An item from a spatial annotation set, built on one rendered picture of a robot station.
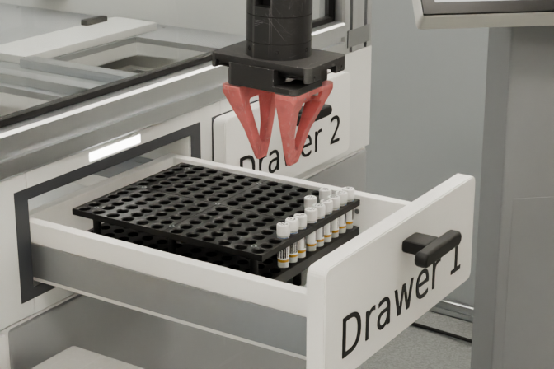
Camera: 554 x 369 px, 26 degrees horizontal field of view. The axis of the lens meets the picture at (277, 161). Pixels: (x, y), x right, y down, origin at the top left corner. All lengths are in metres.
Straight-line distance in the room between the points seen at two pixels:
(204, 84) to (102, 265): 0.31
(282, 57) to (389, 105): 2.01
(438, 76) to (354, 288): 1.96
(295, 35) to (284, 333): 0.25
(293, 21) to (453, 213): 0.27
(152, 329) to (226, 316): 0.32
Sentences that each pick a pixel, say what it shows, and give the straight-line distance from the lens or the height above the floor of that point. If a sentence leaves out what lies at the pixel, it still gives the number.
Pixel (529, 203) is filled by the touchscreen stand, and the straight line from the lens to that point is 2.09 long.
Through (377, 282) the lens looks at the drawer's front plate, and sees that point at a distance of 1.04.
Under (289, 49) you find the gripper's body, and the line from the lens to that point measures 1.02.
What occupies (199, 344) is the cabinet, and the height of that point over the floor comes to 0.66.
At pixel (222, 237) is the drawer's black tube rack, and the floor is 0.90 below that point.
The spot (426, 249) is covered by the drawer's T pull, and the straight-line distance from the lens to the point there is 1.04.
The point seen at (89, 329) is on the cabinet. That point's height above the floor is 0.75.
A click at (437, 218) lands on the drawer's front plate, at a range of 1.13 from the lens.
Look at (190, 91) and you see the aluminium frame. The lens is 1.34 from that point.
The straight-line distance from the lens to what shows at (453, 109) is 2.94.
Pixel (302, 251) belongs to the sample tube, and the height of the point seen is 0.88.
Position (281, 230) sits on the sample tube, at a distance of 1.09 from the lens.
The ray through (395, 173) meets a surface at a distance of 3.06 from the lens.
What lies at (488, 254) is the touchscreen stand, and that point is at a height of 0.50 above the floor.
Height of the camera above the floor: 1.30
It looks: 18 degrees down
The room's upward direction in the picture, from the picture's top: straight up
